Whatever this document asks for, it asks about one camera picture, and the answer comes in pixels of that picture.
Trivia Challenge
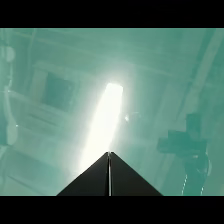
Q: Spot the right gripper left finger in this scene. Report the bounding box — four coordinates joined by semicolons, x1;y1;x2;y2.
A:
56;151;110;197

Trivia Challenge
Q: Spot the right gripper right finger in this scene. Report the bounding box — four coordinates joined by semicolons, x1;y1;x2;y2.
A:
109;151;163;197

